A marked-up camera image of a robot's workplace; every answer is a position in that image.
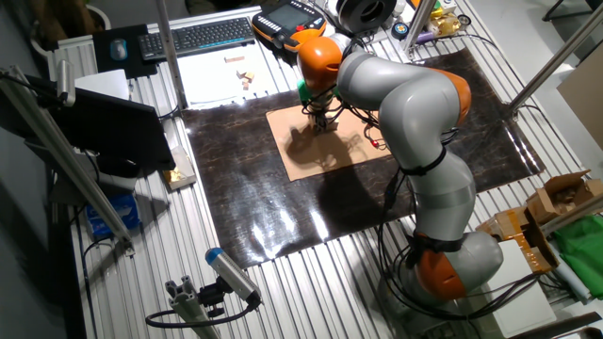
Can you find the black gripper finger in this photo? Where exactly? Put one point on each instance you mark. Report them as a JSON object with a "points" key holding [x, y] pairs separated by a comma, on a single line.
{"points": [[321, 125]]}

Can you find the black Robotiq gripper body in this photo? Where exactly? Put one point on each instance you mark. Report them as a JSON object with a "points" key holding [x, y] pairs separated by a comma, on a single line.
{"points": [[320, 109]]}

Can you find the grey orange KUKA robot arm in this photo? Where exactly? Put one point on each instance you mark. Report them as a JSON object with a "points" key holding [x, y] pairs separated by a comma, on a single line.
{"points": [[414, 117]]}

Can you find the brown cardboard sheet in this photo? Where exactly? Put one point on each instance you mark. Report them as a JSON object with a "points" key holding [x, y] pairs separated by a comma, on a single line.
{"points": [[320, 150]]}

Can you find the orange black teach pendant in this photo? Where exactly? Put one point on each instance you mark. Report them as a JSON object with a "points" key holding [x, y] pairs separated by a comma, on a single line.
{"points": [[282, 19]]}

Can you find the small wooden stick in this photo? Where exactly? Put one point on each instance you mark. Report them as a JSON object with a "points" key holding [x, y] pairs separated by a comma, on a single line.
{"points": [[234, 59]]}

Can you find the black filament spool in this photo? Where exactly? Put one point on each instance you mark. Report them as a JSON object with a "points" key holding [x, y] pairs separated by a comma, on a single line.
{"points": [[363, 14]]}

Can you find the dark marble pattern mat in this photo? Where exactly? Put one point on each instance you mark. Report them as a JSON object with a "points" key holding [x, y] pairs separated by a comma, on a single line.
{"points": [[235, 188]]}

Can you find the white paper sheet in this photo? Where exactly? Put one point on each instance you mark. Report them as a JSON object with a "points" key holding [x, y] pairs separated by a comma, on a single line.
{"points": [[212, 80]]}

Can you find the purple marker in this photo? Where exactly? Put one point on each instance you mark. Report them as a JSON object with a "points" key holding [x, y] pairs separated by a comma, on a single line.
{"points": [[426, 37]]}

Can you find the black computer keyboard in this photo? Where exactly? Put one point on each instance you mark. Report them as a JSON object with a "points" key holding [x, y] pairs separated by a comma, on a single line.
{"points": [[198, 37]]}

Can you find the small open white box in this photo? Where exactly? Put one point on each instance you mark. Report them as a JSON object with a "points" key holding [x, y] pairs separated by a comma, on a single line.
{"points": [[181, 169]]}

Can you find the clear bag of gold items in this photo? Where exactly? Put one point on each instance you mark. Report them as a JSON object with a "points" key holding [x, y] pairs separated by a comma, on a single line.
{"points": [[445, 23]]}

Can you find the black mouse pad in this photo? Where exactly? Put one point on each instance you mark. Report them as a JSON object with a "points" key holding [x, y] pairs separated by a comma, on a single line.
{"points": [[141, 66]]}

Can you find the black laptop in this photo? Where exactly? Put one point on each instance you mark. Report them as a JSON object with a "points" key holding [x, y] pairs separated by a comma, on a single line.
{"points": [[113, 127]]}

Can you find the blue grey computer mouse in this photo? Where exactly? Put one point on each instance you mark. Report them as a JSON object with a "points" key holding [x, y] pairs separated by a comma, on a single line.
{"points": [[118, 49]]}

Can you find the taped flat cardboard box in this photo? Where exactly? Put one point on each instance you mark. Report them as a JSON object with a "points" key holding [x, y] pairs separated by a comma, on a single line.
{"points": [[513, 226]]}

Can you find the white paper pad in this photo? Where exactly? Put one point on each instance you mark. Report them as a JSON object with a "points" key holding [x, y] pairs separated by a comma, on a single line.
{"points": [[101, 85]]}

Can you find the blue tissue pack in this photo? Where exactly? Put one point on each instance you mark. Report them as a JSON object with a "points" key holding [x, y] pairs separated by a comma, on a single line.
{"points": [[113, 212]]}

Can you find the white plant pot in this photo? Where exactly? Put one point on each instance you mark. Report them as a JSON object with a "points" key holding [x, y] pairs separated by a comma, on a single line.
{"points": [[102, 14]]}

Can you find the open cardboard box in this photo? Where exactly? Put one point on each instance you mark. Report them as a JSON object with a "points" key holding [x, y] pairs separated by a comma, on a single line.
{"points": [[560, 193]]}

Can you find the white flat box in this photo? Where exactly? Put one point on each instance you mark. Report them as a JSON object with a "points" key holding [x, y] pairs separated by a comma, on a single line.
{"points": [[518, 292]]}

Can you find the black chair legs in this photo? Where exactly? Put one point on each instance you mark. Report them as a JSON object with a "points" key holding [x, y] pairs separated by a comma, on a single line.
{"points": [[565, 8]]}

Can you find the brown board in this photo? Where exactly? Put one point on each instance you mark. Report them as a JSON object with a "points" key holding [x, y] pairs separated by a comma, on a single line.
{"points": [[586, 94]]}

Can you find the green cloth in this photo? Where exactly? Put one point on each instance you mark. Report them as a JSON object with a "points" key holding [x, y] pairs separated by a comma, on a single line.
{"points": [[581, 254]]}

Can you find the aluminium frame pole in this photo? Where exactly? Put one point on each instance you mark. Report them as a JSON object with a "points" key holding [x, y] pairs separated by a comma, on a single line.
{"points": [[556, 61], [170, 52], [419, 23], [572, 214]]}

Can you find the silver camera with blue end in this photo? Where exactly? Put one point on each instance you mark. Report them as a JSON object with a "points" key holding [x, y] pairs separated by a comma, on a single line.
{"points": [[233, 275]]}

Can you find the black camera clamp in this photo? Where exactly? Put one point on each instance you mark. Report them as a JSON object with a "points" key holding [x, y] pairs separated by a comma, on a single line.
{"points": [[212, 296]]}

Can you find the short aluminium extrusion post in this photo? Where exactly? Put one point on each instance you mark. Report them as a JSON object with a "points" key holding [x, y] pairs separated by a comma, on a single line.
{"points": [[188, 306]]}

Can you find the silver camera on pole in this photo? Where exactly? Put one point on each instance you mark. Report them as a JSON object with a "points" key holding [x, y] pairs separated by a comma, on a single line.
{"points": [[66, 82]]}

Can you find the slanted aluminium frame beam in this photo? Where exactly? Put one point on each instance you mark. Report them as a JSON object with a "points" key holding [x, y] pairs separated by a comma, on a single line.
{"points": [[61, 155]]}

